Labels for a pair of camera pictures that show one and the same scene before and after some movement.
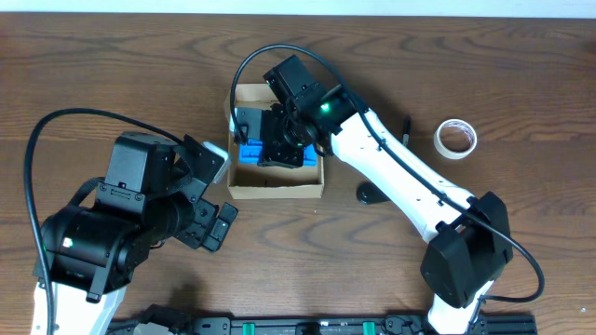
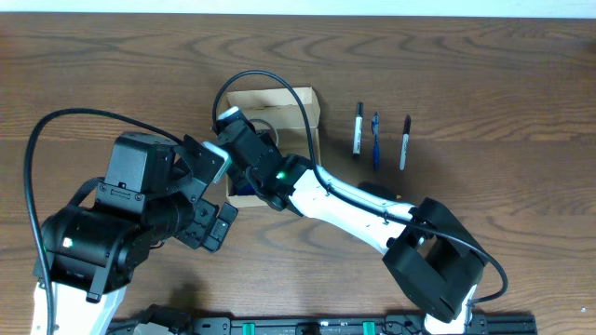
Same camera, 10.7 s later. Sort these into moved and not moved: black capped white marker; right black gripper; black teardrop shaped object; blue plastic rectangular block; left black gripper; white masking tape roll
Moved: right black gripper; white masking tape roll; blue plastic rectangular block
Not moved: black capped white marker; left black gripper; black teardrop shaped object
